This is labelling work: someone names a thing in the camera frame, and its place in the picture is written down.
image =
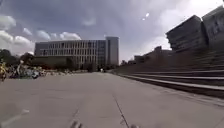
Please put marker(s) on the large layered grey building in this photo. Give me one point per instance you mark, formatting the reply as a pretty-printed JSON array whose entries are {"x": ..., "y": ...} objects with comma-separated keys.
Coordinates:
[{"x": 186, "y": 33}]

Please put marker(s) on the row of parked bicycles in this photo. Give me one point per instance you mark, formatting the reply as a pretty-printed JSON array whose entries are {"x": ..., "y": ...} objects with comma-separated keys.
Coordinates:
[{"x": 26, "y": 72}]

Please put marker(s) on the wide concrete steps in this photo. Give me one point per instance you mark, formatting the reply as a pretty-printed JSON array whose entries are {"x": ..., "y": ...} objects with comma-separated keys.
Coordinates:
[{"x": 186, "y": 81}]

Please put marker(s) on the long grey building with tower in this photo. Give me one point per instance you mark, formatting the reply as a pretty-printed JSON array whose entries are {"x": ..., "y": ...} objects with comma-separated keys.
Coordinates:
[{"x": 76, "y": 50}]

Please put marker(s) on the dark sloped embankment wall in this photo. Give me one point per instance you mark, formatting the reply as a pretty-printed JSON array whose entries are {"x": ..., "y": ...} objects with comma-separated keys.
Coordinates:
[{"x": 160, "y": 65}]

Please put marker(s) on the grey concrete paved plaza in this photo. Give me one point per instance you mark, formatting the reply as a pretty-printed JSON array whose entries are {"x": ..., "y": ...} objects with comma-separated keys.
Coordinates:
[{"x": 83, "y": 100}]

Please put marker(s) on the low building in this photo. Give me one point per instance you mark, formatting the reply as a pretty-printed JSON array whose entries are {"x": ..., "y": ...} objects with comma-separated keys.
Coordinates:
[{"x": 153, "y": 55}]

